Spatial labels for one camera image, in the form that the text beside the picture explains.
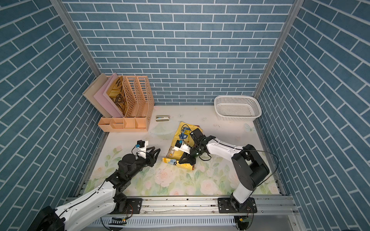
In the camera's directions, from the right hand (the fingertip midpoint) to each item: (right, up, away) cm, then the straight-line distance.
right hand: (182, 162), depth 82 cm
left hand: (-12, +7, -2) cm, 14 cm away
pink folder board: (-49, +39, +5) cm, 62 cm away
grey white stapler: (-17, +25, +28) cm, 41 cm away
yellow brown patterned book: (-46, +43, +16) cm, 65 cm away
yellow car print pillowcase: (-1, +14, +20) cm, 25 cm away
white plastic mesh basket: (+44, +33, +37) cm, 67 cm away
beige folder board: (-57, +41, +6) cm, 71 cm away
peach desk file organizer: (-34, +35, +27) cm, 55 cm away
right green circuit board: (+33, -25, -11) cm, 43 cm away
